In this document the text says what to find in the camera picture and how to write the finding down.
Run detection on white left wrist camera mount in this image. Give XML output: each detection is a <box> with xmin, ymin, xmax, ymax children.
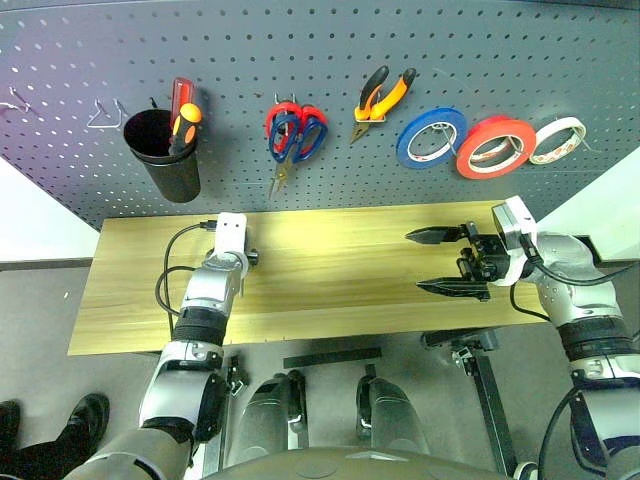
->
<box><xmin>213</xmin><ymin>212</ymin><xmax>249</xmax><ymax>257</ymax></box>

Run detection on black pegboard cup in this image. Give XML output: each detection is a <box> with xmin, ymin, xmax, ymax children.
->
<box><xmin>122</xmin><ymin>109</ymin><xmax>202</xmax><ymax>204</ymax></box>

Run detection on blue handled scissors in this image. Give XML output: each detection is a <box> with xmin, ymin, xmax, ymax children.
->
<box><xmin>267</xmin><ymin>113</ymin><xmax>326</xmax><ymax>200</ymax></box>

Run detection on red handled screwdriver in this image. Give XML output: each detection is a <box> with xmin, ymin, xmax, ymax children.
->
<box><xmin>168</xmin><ymin>77</ymin><xmax>201</xmax><ymax>136</ymax></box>

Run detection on triangular wire pegboard hook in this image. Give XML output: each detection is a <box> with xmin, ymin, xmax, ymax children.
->
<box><xmin>88</xmin><ymin>98</ymin><xmax>127</xmax><ymax>129</ymax></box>

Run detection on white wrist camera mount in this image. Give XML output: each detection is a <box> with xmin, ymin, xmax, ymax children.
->
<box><xmin>491</xmin><ymin>196</ymin><xmax>539</xmax><ymax>287</ymax></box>
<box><xmin>213</xmin><ymin>212</ymin><xmax>249</xmax><ymax>257</ymax></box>

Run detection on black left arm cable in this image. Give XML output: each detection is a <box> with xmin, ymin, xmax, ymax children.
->
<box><xmin>155</xmin><ymin>221</ymin><xmax>219</xmax><ymax>327</ymax></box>

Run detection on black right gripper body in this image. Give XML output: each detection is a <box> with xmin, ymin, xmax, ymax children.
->
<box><xmin>455</xmin><ymin>222</ymin><xmax>509</xmax><ymax>285</ymax></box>

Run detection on black table clamp stand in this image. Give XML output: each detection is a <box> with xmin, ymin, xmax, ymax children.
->
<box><xmin>421</xmin><ymin>327</ymin><xmax>520</xmax><ymax>476</ymax></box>

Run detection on red tape roll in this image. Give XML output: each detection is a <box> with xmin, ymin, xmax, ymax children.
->
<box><xmin>454</xmin><ymin>115</ymin><xmax>538</xmax><ymax>180</ymax></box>

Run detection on black shoe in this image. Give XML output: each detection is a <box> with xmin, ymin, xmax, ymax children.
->
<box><xmin>63</xmin><ymin>393</ymin><xmax>111</xmax><ymax>444</ymax></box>

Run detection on dark grey pegboard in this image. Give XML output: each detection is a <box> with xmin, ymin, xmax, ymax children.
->
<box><xmin>0</xmin><ymin>0</ymin><xmax>640</xmax><ymax>232</ymax></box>

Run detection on grey rounded robot leg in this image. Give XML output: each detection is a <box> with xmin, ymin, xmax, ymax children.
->
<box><xmin>355</xmin><ymin>377</ymin><xmax>432</xmax><ymax>457</ymax></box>
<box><xmin>227</xmin><ymin>369</ymin><xmax>307</xmax><ymax>469</ymax></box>

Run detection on grey robot torso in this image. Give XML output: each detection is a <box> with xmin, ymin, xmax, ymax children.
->
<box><xmin>199</xmin><ymin>446</ymin><xmax>519</xmax><ymax>480</ymax></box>

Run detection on red handled scissors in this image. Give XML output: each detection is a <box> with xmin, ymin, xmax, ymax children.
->
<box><xmin>264</xmin><ymin>101</ymin><xmax>330</xmax><ymax>151</ymax></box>

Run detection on silver pliers holder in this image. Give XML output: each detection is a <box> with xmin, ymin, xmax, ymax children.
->
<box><xmin>354</xmin><ymin>87</ymin><xmax>390</xmax><ymax>124</ymax></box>

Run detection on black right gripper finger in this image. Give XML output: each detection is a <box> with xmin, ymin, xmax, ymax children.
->
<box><xmin>416</xmin><ymin>274</ymin><xmax>491</xmax><ymax>301</ymax></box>
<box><xmin>404</xmin><ymin>222</ymin><xmax>477</xmax><ymax>245</ymax></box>

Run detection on orange and black pliers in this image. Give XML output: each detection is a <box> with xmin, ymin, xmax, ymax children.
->
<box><xmin>348</xmin><ymin>65</ymin><xmax>417</xmax><ymax>146</ymax></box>

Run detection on orange and black screwdriver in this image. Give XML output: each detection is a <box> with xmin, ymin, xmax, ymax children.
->
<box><xmin>167</xmin><ymin>103</ymin><xmax>204</xmax><ymax>159</ymax></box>

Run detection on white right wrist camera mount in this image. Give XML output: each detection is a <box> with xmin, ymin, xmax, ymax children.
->
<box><xmin>491</xmin><ymin>196</ymin><xmax>539</xmax><ymax>287</ymax></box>

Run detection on white tape roll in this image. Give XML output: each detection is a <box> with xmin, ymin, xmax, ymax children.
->
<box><xmin>528</xmin><ymin>117</ymin><xmax>587</xmax><ymax>166</ymax></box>

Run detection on silver wire pegboard hook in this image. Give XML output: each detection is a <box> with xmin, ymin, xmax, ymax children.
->
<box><xmin>0</xmin><ymin>87</ymin><xmax>35</xmax><ymax>121</ymax></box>

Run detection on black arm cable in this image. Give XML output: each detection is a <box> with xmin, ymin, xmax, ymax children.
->
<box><xmin>155</xmin><ymin>221</ymin><xmax>219</xmax><ymax>327</ymax></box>
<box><xmin>508</xmin><ymin>234</ymin><xmax>640</xmax><ymax>321</ymax></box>

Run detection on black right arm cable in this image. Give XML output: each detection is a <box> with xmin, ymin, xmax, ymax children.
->
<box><xmin>508</xmin><ymin>234</ymin><xmax>640</xmax><ymax>321</ymax></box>

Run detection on blue tape roll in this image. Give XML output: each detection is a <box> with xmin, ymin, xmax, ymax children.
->
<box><xmin>396</xmin><ymin>106</ymin><xmax>469</xmax><ymax>172</ymax></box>

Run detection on black floor bar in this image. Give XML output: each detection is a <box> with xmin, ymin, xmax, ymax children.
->
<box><xmin>283</xmin><ymin>347</ymin><xmax>384</xmax><ymax>370</ymax></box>

